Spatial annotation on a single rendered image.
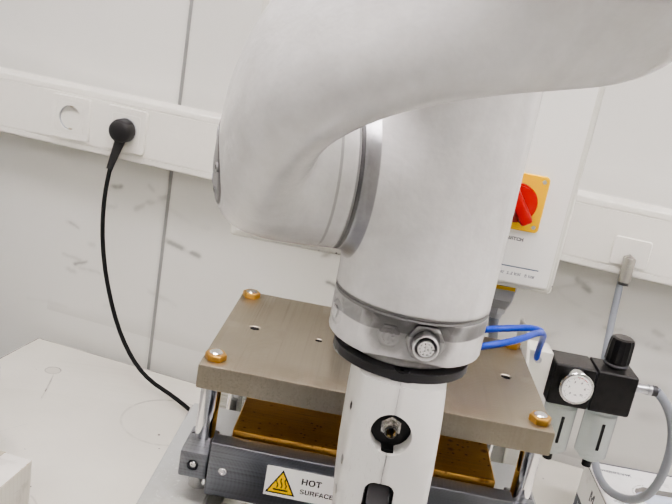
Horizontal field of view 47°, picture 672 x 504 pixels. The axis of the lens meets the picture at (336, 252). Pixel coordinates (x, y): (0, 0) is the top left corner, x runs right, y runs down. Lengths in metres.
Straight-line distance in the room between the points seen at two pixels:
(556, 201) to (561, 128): 0.07
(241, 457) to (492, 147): 0.33
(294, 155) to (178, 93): 0.99
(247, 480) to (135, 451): 0.57
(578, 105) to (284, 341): 0.35
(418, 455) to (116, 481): 0.74
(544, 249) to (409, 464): 0.42
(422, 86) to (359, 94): 0.02
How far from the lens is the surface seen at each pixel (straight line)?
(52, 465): 1.13
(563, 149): 0.76
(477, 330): 0.40
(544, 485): 1.20
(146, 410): 1.27
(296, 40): 0.29
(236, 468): 0.61
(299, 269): 1.25
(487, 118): 0.36
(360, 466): 0.41
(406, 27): 0.27
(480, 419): 0.59
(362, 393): 0.39
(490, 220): 0.38
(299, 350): 0.63
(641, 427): 1.28
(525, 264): 0.78
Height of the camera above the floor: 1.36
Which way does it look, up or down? 16 degrees down
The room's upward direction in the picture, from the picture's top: 10 degrees clockwise
